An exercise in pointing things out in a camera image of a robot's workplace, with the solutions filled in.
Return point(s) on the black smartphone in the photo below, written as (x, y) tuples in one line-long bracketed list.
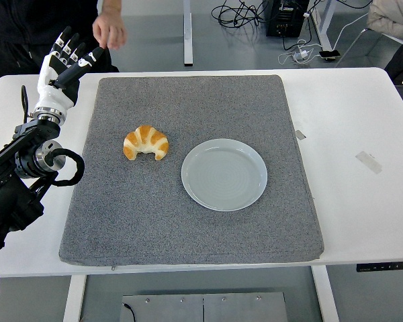
[(329, 54)]

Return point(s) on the grey fabric mat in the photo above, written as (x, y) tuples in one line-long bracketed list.
[(188, 228)]

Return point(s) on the white table leg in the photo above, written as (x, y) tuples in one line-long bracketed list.
[(325, 295), (74, 298)]

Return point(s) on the black table control panel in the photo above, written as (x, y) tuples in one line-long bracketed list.
[(386, 267)]

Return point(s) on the person's forearm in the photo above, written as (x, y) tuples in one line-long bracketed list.
[(111, 6)]

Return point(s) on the beige padded jacket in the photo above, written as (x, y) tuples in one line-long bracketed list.
[(393, 16)]

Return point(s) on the golden croissant bread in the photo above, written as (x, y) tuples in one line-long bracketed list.
[(146, 141)]

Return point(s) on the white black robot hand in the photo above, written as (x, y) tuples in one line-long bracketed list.
[(48, 89)]

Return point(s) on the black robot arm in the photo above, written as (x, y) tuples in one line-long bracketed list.
[(18, 198)]

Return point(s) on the light grey round plate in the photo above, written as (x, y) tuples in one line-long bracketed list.
[(224, 176)]

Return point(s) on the small grey tape piece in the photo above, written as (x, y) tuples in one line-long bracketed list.
[(301, 134)]

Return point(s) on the black computer case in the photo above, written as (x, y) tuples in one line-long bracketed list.
[(285, 18)]

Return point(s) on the large grey tape piece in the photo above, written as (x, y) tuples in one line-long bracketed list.
[(368, 162)]

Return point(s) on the grey metal chair leg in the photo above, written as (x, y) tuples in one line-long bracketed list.
[(356, 47)]

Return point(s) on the person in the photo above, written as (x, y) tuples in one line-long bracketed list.
[(20, 30)]

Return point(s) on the person's hand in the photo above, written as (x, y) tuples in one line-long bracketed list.
[(109, 30)]

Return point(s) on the white background desk leg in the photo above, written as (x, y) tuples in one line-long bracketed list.
[(323, 23), (187, 33)]

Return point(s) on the grey metal plate with screws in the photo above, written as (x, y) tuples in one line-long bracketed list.
[(221, 308)]

